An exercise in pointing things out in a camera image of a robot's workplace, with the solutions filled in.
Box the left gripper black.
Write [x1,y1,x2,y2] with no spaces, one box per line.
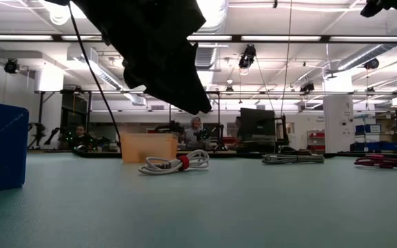
[70,0,213,115]

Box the white USB-C cable red strap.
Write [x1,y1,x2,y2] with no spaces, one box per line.
[137,149,210,176]

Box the grey braided USB-C cable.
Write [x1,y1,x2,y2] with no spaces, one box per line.
[261,153,325,165]

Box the red braided USB-C cable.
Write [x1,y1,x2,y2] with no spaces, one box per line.
[354,154,397,169]

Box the person in grey hood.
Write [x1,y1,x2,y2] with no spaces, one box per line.
[183,116,208,150]

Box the orange translucent plastic bin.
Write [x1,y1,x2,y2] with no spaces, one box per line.
[120,132,179,164]

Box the black monitor on stand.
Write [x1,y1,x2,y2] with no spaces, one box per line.
[239,107,276,153]

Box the green table mat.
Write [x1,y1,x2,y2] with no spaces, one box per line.
[0,153,397,248]

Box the shelf with red bins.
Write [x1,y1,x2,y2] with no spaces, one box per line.
[306,130,327,153]

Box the black left wrist camera cable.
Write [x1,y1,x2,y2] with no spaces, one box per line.
[66,2,123,149]

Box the black background workstation frame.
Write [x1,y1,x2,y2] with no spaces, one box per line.
[34,89,222,152]

